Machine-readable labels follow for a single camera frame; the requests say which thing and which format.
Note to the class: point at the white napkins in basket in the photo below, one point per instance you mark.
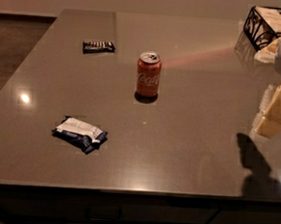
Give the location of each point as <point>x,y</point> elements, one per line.
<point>268,34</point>

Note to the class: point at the drawer handle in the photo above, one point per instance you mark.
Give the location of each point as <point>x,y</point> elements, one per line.
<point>103,213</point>

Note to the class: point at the blue and white snack bag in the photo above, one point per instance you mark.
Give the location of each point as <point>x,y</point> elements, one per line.
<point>80,134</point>

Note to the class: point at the dark candy bar wrapper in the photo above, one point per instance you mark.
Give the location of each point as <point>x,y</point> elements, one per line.
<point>100,46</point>

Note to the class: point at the black wire basket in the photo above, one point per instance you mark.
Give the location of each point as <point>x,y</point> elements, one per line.
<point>251,23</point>

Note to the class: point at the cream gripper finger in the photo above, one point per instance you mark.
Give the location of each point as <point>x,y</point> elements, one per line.
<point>266,99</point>
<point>269,124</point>

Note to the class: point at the orange-red coke can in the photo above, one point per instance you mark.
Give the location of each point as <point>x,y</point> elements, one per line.
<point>148,74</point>

